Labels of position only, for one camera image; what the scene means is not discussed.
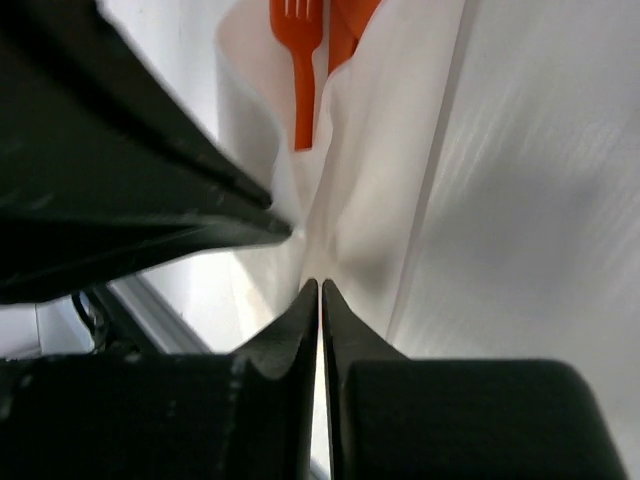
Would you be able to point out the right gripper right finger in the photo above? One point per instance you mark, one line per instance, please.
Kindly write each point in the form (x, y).
(393, 417)

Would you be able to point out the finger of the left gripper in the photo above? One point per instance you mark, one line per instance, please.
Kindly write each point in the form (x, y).
(82, 51)
(83, 204)

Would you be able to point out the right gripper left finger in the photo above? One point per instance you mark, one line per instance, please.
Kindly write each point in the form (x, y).
(246, 414)

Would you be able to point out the white paper napkin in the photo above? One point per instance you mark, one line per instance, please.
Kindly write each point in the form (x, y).
(351, 198)

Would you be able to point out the orange plastic fork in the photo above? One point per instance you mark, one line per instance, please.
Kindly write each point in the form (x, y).
(298, 26)

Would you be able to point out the aluminium mounting rail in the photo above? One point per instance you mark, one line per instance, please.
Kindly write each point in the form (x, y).
(156, 317)

